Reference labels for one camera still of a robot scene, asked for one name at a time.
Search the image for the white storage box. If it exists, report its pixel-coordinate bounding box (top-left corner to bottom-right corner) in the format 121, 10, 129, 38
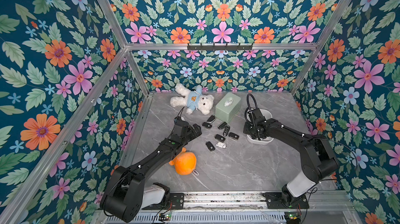
245, 108, 275, 145

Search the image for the black VW key front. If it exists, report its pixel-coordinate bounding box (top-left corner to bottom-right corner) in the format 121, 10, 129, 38
206, 141, 215, 152

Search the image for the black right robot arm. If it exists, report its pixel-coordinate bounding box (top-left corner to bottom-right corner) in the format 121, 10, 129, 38
243, 108, 339, 207

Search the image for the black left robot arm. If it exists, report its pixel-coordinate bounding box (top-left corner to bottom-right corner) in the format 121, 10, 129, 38
100, 117, 202, 223

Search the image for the black silver flip key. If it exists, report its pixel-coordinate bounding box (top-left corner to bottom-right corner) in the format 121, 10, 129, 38
206, 115, 216, 124

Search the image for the black chrome button key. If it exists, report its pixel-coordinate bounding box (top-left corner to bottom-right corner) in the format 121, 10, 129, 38
218, 122, 228, 130

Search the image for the white key fob with tag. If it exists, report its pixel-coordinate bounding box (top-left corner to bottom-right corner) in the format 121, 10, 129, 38
216, 142, 227, 149

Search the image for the black slim Porsche key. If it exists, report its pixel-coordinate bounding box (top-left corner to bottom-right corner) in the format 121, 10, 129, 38
223, 126, 230, 137

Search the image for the green tissue box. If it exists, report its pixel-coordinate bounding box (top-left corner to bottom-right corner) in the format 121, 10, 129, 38
215, 93, 241, 123

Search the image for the white teddy bear blue shirt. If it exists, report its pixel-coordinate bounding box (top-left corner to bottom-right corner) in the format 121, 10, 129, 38
170, 83, 215, 115

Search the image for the orange plush toy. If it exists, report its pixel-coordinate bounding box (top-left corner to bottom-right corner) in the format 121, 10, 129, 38
169, 148, 197, 176

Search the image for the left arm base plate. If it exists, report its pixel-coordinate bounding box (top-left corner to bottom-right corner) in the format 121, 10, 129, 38
143, 193, 185, 210

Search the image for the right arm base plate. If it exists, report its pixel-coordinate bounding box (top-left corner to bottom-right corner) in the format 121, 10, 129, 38
262, 192, 309, 210

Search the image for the black hook rail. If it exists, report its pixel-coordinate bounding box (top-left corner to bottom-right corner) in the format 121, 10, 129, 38
186, 43, 253, 52

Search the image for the aluminium front rail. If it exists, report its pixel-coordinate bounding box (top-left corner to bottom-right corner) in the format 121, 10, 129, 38
96, 190, 354, 212

